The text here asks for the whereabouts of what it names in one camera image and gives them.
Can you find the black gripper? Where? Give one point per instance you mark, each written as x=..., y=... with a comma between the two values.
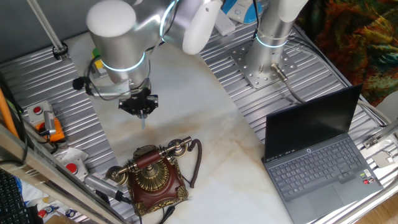
x=138, y=102

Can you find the brown gold rotary phone base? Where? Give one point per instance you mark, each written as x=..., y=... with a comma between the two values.
x=155, y=193

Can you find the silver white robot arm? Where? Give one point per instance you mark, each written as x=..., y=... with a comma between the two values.
x=124, y=46

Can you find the brown gold phone handset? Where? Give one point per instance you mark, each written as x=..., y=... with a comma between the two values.
x=147, y=158

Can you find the white crumpled tissue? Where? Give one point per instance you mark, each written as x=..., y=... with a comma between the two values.
x=73, y=153

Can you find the orange emergency stop box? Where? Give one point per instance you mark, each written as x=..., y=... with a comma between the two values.
x=59, y=132

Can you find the white box red button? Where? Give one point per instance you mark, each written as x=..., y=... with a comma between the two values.
x=74, y=169

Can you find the black pole clamp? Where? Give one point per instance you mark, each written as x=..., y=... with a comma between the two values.
x=60, y=51

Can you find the grey box red button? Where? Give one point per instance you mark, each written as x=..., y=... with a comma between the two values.
x=36, y=111

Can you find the silver robot mounting plate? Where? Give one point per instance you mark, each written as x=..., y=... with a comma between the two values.
x=245, y=63

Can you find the white power strip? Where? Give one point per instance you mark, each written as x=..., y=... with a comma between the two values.
x=225, y=26

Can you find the small blue trinket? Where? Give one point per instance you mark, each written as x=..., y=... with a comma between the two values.
x=71, y=212

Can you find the silver metal pole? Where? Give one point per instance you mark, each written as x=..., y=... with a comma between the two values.
x=45, y=25

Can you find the orange pole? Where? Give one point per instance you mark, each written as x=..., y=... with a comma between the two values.
x=5, y=113

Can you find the blue white round device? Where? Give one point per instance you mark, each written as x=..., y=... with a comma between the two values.
x=239, y=12

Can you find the small red cap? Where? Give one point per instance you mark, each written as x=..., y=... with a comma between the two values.
x=42, y=213

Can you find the black keyboard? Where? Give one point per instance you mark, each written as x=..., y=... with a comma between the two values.
x=12, y=202

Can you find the dark grey laptop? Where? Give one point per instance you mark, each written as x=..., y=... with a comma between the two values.
x=317, y=168

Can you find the colourful patterned cloth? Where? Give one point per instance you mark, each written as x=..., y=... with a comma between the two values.
x=357, y=40

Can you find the small square metal plate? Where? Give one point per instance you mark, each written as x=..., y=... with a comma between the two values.
x=382, y=159

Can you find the white chair back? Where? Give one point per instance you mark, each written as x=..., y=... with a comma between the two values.
x=390, y=107

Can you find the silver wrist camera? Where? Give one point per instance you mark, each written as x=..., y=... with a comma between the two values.
x=109, y=91

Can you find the ribbed silver camera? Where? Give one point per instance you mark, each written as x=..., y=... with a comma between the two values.
x=101, y=186

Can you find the small silver camera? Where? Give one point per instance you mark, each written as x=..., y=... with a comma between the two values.
x=49, y=123

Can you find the aluminium frame bar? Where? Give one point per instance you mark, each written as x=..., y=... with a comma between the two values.
x=46, y=174

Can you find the silver metal bracket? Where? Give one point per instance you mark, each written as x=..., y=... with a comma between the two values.
x=381, y=135

